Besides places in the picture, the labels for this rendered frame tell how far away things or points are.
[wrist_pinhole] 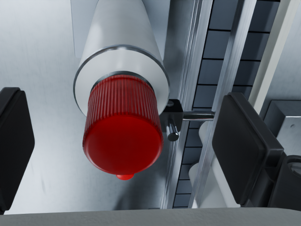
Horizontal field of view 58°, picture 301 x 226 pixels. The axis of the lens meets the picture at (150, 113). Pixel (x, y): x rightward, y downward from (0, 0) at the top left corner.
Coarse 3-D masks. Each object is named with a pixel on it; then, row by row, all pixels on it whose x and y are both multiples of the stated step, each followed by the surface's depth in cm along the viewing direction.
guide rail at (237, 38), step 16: (240, 0) 25; (256, 0) 24; (240, 16) 25; (240, 32) 26; (240, 48) 27; (224, 64) 28; (224, 80) 28; (208, 128) 33; (208, 144) 33; (208, 160) 35; (192, 192) 40; (192, 208) 40
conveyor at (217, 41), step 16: (224, 0) 32; (272, 0) 33; (224, 16) 33; (256, 16) 33; (272, 16) 33; (208, 32) 34; (224, 32) 34; (256, 32) 35; (208, 48) 35; (224, 48) 35; (256, 48) 36; (208, 64) 36; (240, 64) 37; (256, 64) 37; (208, 80) 38; (240, 80) 38; (208, 96) 39; (192, 128) 42; (192, 144) 44; (192, 160) 46; (176, 192) 50; (176, 208) 53
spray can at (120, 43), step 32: (128, 0) 22; (96, 32) 16; (128, 32) 15; (96, 64) 13; (128, 64) 13; (160, 64) 14; (96, 96) 12; (128, 96) 11; (160, 96) 14; (96, 128) 10; (128, 128) 10; (160, 128) 11; (96, 160) 11; (128, 160) 11
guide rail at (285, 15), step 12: (288, 0) 29; (300, 0) 29; (288, 12) 30; (276, 24) 32; (288, 24) 31; (276, 36) 32; (276, 48) 32; (264, 60) 34; (276, 60) 33; (264, 72) 34; (264, 84) 35; (252, 96) 37; (264, 96) 36
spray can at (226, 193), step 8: (200, 128) 41; (200, 136) 41; (216, 160) 35; (216, 168) 34; (216, 176) 34; (224, 176) 32; (224, 184) 32; (224, 192) 32; (224, 200) 32; (232, 200) 30
